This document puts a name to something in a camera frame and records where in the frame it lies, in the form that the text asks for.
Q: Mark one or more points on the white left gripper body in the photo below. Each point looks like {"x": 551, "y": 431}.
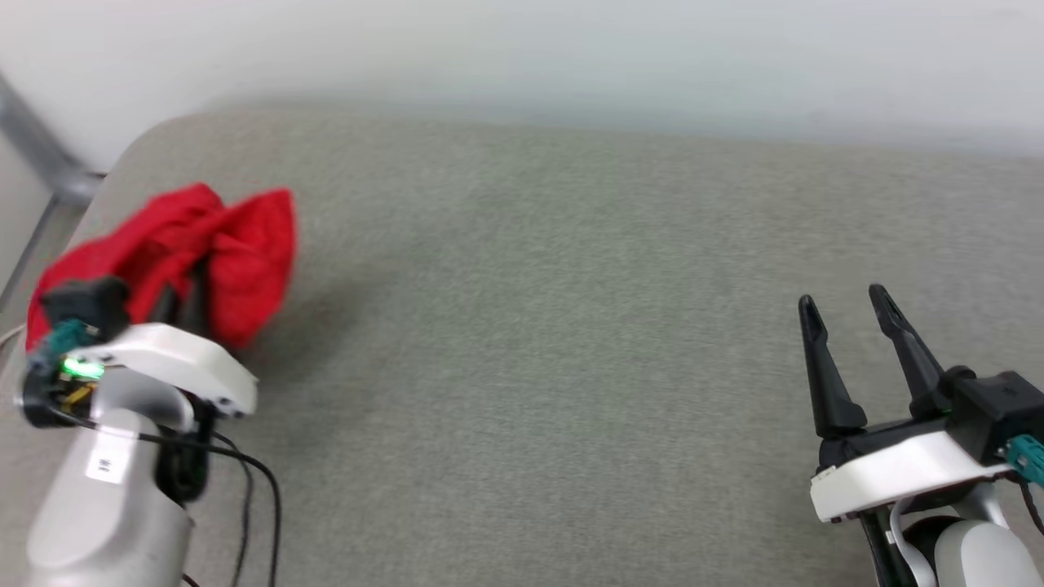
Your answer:
{"x": 179, "y": 359}

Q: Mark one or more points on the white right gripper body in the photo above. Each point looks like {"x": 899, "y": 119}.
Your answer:
{"x": 905, "y": 469}

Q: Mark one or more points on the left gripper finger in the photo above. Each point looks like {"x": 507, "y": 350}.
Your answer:
{"x": 165, "y": 308}
{"x": 196, "y": 302}

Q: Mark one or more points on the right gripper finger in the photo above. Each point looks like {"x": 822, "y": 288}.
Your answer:
{"x": 828, "y": 383}
{"x": 917, "y": 367}

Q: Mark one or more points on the red garment with white stripes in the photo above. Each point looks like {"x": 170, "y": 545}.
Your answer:
{"x": 245, "y": 253}

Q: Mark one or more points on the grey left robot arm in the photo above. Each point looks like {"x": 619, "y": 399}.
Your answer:
{"x": 106, "y": 505}

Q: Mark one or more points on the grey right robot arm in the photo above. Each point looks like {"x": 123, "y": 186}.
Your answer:
{"x": 979, "y": 554}

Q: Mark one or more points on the grey metal pole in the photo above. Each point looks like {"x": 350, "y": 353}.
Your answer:
{"x": 37, "y": 155}

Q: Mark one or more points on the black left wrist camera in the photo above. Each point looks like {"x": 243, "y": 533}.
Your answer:
{"x": 86, "y": 303}

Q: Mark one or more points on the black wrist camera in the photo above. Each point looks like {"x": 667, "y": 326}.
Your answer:
{"x": 86, "y": 303}
{"x": 991, "y": 408}

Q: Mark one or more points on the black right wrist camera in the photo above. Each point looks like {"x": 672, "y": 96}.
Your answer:
{"x": 991, "y": 408}

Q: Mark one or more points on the teal left camera connector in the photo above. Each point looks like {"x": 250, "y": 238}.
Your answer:
{"x": 65, "y": 336}

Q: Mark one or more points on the teal camera connector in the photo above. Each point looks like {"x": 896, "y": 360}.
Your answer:
{"x": 1028, "y": 456}
{"x": 65, "y": 336}

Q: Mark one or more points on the teal right camera connector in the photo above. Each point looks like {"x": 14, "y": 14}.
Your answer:
{"x": 1028, "y": 456}

